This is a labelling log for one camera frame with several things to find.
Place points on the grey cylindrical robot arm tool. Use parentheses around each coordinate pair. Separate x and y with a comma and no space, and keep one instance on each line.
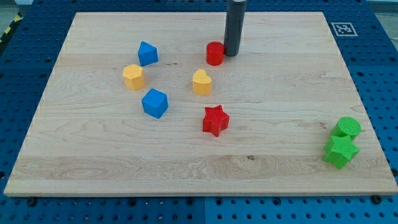
(234,26)

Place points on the red star block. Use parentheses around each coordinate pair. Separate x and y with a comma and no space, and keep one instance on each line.
(215,120)

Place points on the green star block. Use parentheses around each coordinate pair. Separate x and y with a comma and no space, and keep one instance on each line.
(340,150)

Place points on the yellow heart block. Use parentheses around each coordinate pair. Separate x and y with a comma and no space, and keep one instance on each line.
(201,82)

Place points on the blue cube block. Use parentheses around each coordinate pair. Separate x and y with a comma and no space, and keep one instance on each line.
(155,103)

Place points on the light wooden board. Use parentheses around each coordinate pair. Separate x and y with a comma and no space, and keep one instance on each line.
(284,92)

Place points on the red cylinder block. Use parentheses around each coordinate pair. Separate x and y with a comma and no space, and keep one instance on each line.
(214,53)

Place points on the yellow hexagon block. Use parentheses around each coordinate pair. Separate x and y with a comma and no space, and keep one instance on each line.
(134,77)

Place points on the blue triangular prism block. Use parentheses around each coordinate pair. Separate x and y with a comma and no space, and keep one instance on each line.
(147,54)

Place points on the green cylinder block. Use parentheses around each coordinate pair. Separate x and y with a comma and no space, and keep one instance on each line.
(347,126)

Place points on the white fiducial marker tag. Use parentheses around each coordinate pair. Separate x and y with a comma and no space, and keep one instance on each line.
(344,29)

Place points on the yellow black hazard tape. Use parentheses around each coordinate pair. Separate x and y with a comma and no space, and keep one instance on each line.
(11,29)

